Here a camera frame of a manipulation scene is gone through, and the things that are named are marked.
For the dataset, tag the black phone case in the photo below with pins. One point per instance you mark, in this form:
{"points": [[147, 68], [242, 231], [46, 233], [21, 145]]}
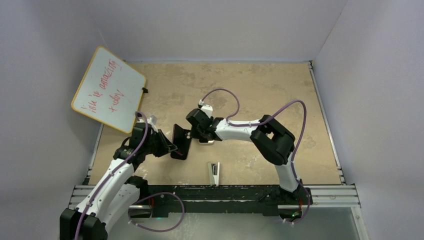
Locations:
{"points": [[182, 145]]}

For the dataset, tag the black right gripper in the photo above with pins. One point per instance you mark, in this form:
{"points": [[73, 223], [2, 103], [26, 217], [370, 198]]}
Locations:
{"points": [[195, 134]]}

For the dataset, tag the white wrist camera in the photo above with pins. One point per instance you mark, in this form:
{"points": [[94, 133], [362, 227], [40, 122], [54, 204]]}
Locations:
{"points": [[206, 108], [152, 120]]}

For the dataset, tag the white phone case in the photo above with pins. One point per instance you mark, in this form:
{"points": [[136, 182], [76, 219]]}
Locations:
{"points": [[206, 144]]}

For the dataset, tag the white stapler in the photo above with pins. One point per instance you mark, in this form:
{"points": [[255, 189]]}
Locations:
{"points": [[214, 173]]}

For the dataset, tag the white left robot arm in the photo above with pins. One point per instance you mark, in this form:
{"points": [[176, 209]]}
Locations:
{"points": [[95, 215]]}

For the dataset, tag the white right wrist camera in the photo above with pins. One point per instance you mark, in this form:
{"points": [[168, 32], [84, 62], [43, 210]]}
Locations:
{"points": [[206, 108]]}

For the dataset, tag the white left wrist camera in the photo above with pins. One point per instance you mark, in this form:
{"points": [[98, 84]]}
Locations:
{"points": [[152, 120]]}

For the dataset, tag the yellow framed whiteboard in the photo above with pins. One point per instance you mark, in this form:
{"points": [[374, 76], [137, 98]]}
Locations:
{"points": [[110, 91]]}

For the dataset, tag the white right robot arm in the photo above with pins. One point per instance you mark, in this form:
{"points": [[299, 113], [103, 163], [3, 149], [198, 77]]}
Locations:
{"points": [[274, 142]]}

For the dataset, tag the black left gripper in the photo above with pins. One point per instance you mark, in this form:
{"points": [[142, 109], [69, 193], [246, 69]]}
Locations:
{"points": [[166, 147]]}

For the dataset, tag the black aluminium mounting rail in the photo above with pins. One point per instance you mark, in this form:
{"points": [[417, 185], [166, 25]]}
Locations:
{"points": [[267, 200]]}

